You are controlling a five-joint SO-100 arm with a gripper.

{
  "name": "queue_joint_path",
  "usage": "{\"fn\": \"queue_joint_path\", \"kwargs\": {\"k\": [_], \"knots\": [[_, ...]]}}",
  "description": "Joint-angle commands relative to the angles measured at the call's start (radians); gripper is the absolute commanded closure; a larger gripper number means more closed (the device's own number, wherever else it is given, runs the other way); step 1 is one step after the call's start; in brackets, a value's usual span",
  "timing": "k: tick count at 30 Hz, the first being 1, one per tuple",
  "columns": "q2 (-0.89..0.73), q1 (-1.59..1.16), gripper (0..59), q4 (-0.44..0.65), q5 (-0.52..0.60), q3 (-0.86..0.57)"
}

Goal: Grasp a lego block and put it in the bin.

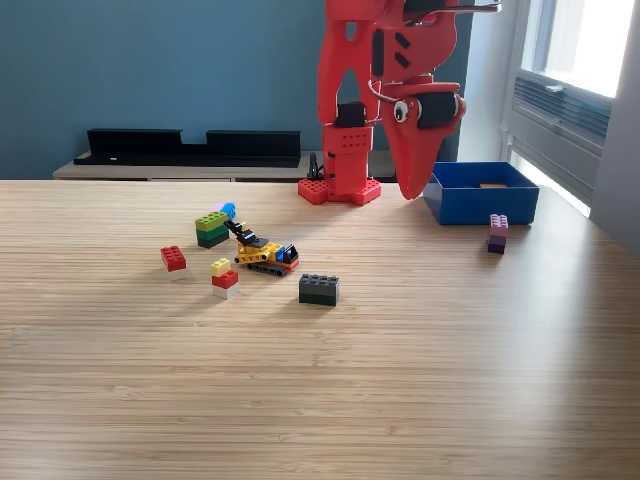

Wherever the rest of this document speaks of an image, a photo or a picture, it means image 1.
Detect grey window radiator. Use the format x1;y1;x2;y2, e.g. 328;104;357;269
509;69;614;201

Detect pale wooden sideboard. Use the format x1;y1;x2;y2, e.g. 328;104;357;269
52;149;401;184

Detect grey dark green brick stack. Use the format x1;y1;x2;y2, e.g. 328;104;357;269
298;273;341;307

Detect yellow toy digger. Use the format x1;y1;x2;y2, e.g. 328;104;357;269
223;218;301;278

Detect yellow red white brick stack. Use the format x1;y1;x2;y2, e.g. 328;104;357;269
209;257;240;300

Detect pink purple brick stack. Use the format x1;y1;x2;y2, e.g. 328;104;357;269
487;213;510;255

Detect arm servo cable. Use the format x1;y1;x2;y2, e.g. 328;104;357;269
404;1;503;16

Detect black shelf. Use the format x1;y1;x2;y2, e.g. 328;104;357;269
73;128;303;168

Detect white framed window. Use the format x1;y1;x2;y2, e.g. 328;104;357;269
519;0;640;99

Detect blue plastic bin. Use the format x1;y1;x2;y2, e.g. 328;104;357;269
423;160;540;226

